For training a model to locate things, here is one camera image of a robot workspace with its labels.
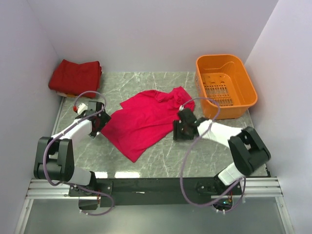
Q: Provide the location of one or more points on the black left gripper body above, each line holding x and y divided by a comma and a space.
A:
104, 118

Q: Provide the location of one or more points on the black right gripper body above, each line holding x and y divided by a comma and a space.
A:
183, 134

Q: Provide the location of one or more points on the pink t shirt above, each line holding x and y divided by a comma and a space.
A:
144, 120

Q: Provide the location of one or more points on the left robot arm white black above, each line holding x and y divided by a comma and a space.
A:
55, 154

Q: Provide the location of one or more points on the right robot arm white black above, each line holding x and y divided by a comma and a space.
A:
247, 148

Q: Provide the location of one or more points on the folded yellow white garment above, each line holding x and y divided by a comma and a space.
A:
66, 95

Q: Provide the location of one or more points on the folded dark red t shirt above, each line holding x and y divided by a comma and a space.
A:
73, 79

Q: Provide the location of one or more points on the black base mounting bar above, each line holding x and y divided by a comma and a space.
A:
148, 191

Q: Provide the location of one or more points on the orange plastic basket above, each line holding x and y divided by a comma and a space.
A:
223, 82

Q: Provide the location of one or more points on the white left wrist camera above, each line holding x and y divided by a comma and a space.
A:
80, 108

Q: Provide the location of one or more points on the aluminium frame rail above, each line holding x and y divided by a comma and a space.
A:
255, 187

